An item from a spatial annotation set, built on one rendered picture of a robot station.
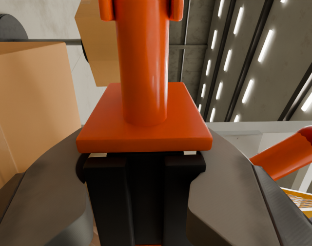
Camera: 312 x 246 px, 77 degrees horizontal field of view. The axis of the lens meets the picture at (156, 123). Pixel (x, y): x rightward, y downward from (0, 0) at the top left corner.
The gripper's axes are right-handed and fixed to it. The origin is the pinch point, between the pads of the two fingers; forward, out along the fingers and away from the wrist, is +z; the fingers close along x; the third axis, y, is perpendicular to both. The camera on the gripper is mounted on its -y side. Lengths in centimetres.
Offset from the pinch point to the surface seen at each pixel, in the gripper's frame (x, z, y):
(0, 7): -109, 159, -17
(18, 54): -12.5, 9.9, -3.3
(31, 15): -109, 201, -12
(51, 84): -12.6, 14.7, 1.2
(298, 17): 462, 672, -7
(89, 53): -44, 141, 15
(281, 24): 461, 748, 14
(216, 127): 43, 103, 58
